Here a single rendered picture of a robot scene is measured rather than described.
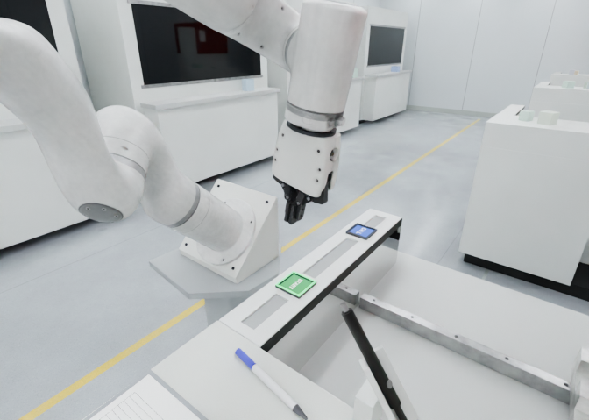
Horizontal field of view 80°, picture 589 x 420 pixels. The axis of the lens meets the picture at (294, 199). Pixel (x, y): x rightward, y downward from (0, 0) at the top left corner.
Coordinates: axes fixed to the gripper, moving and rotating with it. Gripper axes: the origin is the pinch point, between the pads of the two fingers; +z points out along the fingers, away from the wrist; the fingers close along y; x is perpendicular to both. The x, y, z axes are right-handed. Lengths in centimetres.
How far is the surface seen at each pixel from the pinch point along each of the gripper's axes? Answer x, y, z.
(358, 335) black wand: 19.0, -21.7, -5.0
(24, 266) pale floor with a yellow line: -4, 206, 158
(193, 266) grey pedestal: -4.4, 31.5, 36.9
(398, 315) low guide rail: -17.0, -20.0, 23.0
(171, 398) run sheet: 28.3, -5.3, 13.9
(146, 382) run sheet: 29.0, -0.9, 14.8
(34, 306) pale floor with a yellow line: 7, 156, 147
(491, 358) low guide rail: -17.0, -37.6, 19.6
